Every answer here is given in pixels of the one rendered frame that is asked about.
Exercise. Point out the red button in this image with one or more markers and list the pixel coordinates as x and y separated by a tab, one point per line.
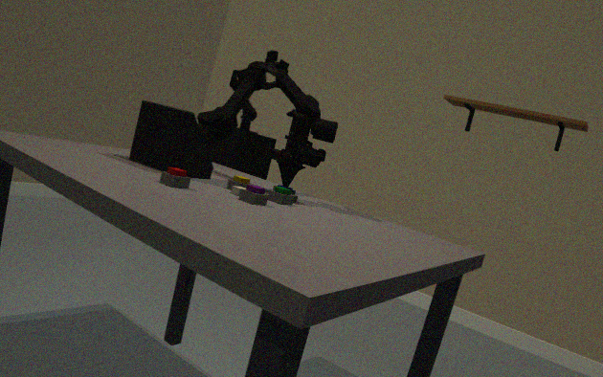
175	178

